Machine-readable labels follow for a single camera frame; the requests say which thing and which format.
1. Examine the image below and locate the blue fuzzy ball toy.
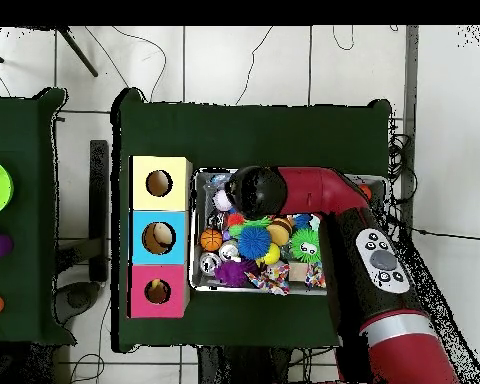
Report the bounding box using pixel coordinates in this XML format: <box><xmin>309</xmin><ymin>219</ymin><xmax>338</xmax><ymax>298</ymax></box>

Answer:
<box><xmin>238</xmin><ymin>226</ymin><xmax>272</xmax><ymax>260</ymax></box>

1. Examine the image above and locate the toy hamburger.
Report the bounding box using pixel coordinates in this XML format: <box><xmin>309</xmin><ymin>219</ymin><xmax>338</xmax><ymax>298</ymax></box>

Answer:
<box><xmin>265</xmin><ymin>217</ymin><xmax>295</xmax><ymax>246</ymax></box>

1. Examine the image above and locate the shallow clear mesh bin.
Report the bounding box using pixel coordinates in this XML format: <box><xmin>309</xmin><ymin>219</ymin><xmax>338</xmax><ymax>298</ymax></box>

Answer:
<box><xmin>188</xmin><ymin>168</ymin><xmax>388</xmax><ymax>298</ymax></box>

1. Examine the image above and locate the wooden box with three holes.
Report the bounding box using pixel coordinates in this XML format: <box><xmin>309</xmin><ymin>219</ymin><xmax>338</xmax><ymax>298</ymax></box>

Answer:
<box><xmin>126</xmin><ymin>154</ymin><xmax>193</xmax><ymax>320</ymax></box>

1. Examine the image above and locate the white dimpled ball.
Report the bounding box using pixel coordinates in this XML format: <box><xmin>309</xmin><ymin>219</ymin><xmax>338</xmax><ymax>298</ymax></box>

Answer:
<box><xmin>213</xmin><ymin>189</ymin><xmax>233</xmax><ymax>212</ymax></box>

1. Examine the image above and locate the small toy basketball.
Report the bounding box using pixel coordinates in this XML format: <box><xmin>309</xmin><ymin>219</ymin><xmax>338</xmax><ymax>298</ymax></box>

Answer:
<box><xmin>199</xmin><ymin>227</ymin><xmax>224</xmax><ymax>252</ymax></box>

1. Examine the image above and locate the large yellow ball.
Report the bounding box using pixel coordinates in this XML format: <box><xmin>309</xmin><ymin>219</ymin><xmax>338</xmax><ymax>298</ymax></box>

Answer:
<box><xmin>261</xmin><ymin>243</ymin><xmax>281</xmax><ymax>266</ymax></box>

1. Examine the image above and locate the purple spiky toy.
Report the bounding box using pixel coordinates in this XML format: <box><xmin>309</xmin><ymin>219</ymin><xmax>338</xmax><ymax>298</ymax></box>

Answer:
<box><xmin>213</xmin><ymin>259</ymin><xmax>252</xmax><ymax>288</ymax></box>

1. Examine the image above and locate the green fuzzy toy with eyes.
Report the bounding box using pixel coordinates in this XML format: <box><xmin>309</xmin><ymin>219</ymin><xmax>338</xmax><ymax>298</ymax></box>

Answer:
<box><xmin>289</xmin><ymin>227</ymin><xmax>322</xmax><ymax>264</ymax></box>

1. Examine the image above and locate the dark green tablecloth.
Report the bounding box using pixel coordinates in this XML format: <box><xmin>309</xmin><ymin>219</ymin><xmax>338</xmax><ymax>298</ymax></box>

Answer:
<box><xmin>110</xmin><ymin>87</ymin><xmax>394</xmax><ymax>354</ymax></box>
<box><xmin>0</xmin><ymin>87</ymin><xmax>78</xmax><ymax>347</ymax></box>

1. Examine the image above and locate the black tripod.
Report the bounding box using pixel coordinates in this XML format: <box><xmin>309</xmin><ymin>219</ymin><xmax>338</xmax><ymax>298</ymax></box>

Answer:
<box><xmin>0</xmin><ymin>26</ymin><xmax>100</xmax><ymax>78</ymax></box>

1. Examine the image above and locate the thin black floor cable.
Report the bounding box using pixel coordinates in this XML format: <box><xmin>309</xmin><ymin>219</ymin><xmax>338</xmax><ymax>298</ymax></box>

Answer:
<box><xmin>331</xmin><ymin>26</ymin><xmax>356</xmax><ymax>52</ymax></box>
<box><xmin>111</xmin><ymin>26</ymin><xmax>168</xmax><ymax>102</ymax></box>
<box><xmin>234</xmin><ymin>26</ymin><xmax>275</xmax><ymax>106</ymax></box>

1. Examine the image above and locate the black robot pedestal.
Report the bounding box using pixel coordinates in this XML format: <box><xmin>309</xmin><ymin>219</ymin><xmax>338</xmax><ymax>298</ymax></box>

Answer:
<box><xmin>197</xmin><ymin>345</ymin><xmax>337</xmax><ymax>384</ymax></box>

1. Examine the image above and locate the black cable bundle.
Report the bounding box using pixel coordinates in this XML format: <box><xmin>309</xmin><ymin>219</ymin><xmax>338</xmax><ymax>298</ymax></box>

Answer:
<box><xmin>386</xmin><ymin>113</ymin><xmax>419</xmax><ymax>233</ymax></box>

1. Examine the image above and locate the black cable with connector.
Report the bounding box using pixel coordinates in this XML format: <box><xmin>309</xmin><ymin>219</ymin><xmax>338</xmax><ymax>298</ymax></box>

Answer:
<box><xmin>387</xmin><ymin>213</ymin><xmax>480</xmax><ymax>242</ymax></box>

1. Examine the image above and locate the grey floor cable cover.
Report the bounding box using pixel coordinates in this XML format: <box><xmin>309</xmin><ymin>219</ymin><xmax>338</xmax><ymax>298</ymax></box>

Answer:
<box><xmin>397</xmin><ymin>25</ymin><xmax>420</xmax><ymax>233</ymax></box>

